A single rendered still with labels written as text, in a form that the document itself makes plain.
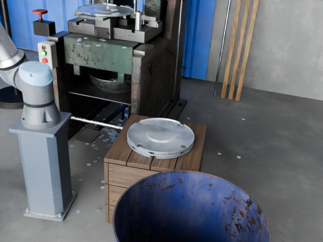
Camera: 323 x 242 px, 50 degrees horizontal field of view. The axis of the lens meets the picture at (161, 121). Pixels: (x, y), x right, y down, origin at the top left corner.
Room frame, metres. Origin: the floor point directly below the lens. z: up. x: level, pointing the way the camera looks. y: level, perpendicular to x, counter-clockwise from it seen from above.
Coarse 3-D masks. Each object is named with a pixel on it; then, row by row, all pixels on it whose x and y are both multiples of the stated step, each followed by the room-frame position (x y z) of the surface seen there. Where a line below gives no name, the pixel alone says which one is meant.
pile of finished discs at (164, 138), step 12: (144, 120) 1.41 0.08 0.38; (156, 120) 1.42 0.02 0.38; (168, 120) 1.43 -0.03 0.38; (132, 132) 1.29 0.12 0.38; (144, 132) 1.30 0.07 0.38; (156, 132) 1.30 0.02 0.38; (168, 132) 1.31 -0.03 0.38; (180, 132) 1.32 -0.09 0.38; (192, 132) 1.33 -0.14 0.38; (132, 144) 1.20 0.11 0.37; (144, 144) 1.20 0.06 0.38; (156, 144) 1.21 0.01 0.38; (168, 144) 1.22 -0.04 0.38; (180, 144) 1.22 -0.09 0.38; (192, 144) 1.25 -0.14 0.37; (156, 156) 1.15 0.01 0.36; (168, 156) 1.15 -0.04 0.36
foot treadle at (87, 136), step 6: (120, 108) 2.01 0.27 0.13; (114, 114) 1.90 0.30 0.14; (108, 120) 1.82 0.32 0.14; (102, 126) 1.73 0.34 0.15; (84, 132) 1.62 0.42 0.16; (90, 132) 1.63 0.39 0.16; (96, 132) 1.63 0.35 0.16; (78, 138) 1.56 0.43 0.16; (84, 138) 1.56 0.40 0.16; (90, 138) 1.56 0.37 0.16; (96, 138) 1.58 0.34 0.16
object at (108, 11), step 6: (84, 6) 1.89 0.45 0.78; (90, 6) 1.90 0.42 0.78; (96, 6) 1.91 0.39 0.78; (102, 6) 1.92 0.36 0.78; (108, 6) 1.94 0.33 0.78; (114, 6) 1.95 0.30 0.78; (120, 6) 1.96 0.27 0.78; (126, 6) 1.94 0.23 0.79; (84, 12) 1.71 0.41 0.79; (90, 12) 1.74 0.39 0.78; (96, 12) 1.75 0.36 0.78; (102, 12) 1.76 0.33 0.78; (108, 12) 1.77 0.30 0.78; (114, 12) 1.78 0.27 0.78; (120, 12) 1.79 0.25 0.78; (126, 12) 1.80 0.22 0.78
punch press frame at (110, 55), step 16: (112, 0) 2.14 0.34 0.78; (128, 0) 2.37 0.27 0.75; (160, 0) 2.06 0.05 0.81; (160, 16) 2.07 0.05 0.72; (64, 48) 1.77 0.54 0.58; (80, 48) 1.75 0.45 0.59; (96, 48) 1.72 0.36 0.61; (112, 48) 1.70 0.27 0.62; (128, 48) 1.67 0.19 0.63; (80, 64) 1.75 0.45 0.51; (96, 64) 1.72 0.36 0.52; (112, 64) 1.70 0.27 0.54; (128, 64) 1.67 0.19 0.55; (112, 128) 1.69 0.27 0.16
